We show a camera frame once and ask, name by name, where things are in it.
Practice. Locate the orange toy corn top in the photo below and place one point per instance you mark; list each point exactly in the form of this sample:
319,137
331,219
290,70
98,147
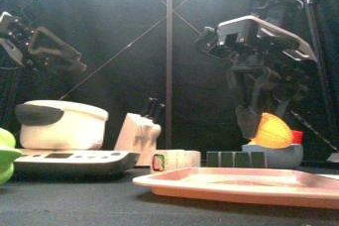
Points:
274,132

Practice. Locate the vertical metal frame pole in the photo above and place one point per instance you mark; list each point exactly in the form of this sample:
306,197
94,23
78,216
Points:
168,61

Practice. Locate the red toy piece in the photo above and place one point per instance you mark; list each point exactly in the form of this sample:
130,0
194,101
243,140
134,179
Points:
298,136

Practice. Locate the white sliced toy vegetable roll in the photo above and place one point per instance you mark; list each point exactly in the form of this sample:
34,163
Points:
176,160

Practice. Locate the green toy pepper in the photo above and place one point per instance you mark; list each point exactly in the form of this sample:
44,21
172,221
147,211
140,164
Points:
7,159

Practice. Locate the pink plastic tray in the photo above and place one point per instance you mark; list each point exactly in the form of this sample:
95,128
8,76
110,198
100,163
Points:
247,183

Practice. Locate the dark green segmented toy block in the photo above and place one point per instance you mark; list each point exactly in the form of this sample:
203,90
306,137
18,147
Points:
237,159

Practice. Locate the white grey toy appliance base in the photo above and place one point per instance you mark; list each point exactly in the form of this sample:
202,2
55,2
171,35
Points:
75,162

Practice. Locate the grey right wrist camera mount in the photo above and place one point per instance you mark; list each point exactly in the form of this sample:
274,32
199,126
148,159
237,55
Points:
265,31

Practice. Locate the grey blue bowl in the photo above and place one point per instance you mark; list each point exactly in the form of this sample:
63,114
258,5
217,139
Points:
278,157

